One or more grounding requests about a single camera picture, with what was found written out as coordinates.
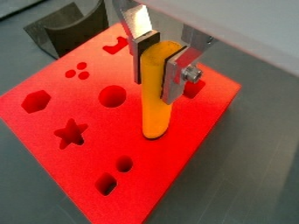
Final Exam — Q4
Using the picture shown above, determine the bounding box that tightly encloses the black curved foam holder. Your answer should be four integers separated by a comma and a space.
23, 0, 108, 59

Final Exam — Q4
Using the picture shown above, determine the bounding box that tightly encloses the yellow oval peg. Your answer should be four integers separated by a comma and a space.
140, 40, 183, 139

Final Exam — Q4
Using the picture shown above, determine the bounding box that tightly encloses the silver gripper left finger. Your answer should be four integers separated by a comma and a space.
112, 0, 160, 84

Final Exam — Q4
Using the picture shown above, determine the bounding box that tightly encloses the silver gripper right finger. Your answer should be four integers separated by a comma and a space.
162, 24, 215, 105

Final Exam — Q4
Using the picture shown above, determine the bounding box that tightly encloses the red shape-sorter block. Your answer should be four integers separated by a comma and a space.
0, 24, 240, 224

